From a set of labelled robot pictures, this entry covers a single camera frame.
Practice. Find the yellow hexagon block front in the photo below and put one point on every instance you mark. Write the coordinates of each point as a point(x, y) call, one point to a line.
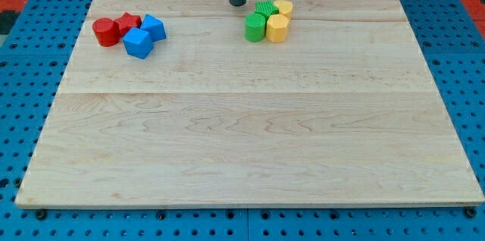
point(277, 28)

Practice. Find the green cylinder block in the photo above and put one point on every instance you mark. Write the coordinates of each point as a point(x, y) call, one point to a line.
point(255, 24)

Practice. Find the green star block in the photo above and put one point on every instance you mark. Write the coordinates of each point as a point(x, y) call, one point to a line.
point(266, 8)

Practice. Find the yellow hexagon block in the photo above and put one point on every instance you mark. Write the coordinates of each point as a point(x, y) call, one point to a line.
point(277, 28)
point(285, 7)

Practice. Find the red cylinder block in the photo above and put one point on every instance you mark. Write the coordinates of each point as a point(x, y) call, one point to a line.
point(106, 32)

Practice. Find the red star block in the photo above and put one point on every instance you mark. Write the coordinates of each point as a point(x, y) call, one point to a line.
point(127, 21)

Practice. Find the blue cube block front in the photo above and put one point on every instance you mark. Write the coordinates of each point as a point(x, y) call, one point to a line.
point(138, 43)

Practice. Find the yellow hexagon block rear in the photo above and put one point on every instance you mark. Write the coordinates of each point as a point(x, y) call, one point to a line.
point(285, 7)

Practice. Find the blue cube block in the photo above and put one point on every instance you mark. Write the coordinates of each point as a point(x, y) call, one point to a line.
point(154, 27)
point(138, 43)

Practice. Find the light wooden board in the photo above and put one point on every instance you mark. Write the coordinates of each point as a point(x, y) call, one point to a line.
point(343, 114)

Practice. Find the blue cube block rear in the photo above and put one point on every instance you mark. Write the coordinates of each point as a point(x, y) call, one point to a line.
point(154, 27)

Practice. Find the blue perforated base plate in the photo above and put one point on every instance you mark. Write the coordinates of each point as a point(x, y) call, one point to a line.
point(33, 59)

